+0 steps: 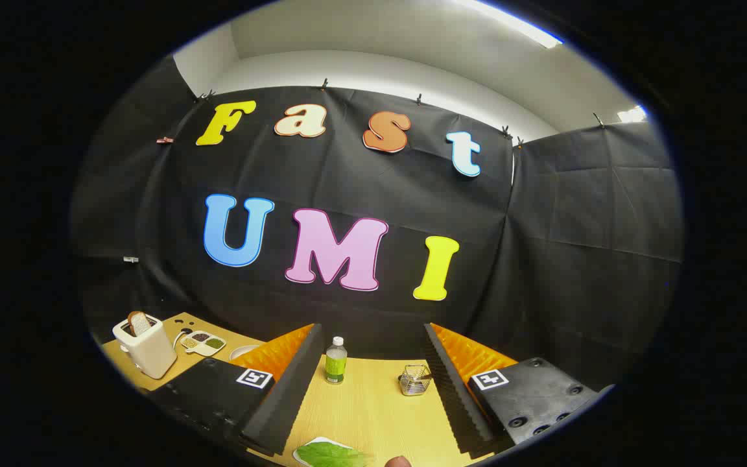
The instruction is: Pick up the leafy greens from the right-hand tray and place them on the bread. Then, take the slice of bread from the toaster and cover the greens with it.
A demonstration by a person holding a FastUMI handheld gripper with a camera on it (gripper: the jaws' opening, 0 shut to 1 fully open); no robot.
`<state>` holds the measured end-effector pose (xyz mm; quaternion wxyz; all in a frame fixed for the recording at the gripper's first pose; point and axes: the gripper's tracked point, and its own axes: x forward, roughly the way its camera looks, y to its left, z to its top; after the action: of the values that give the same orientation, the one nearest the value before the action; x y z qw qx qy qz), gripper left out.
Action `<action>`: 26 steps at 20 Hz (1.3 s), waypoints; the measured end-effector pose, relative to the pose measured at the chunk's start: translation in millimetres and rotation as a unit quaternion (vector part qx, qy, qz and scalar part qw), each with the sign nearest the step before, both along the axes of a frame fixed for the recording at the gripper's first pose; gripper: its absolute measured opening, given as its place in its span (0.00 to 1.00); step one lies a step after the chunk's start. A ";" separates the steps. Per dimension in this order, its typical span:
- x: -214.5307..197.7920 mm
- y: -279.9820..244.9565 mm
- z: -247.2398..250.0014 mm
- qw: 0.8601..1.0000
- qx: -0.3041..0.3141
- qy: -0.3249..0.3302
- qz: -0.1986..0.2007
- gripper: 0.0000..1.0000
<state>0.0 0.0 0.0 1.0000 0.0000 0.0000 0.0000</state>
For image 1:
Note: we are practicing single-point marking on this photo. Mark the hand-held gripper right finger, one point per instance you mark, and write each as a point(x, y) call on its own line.
point(451, 389)

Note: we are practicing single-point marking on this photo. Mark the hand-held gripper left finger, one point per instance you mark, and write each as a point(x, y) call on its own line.
point(296, 389)

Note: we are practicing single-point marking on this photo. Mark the green lettuce leaf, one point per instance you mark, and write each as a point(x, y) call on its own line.
point(331, 455)

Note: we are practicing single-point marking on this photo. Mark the white bread slice brown crust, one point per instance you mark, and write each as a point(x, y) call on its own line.
point(140, 323)

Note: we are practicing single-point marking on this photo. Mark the green label plastic bottle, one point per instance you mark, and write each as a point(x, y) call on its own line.
point(336, 363)

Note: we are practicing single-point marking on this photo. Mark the white square plate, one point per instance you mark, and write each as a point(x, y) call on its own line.
point(300, 452)

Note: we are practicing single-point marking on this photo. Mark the white round plate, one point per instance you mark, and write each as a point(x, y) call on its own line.
point(242, 352)

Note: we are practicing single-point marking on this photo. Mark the white divided condiment dish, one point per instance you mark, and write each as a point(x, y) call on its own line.
point(203, 342)

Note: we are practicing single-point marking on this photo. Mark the white toaster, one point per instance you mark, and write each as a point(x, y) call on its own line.
point(153, 355)

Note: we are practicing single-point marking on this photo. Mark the black backdrop cloth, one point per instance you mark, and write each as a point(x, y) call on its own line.
point(542, 259)

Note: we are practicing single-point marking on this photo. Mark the ceiling light strip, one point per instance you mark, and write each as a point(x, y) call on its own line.
point(633, 115)

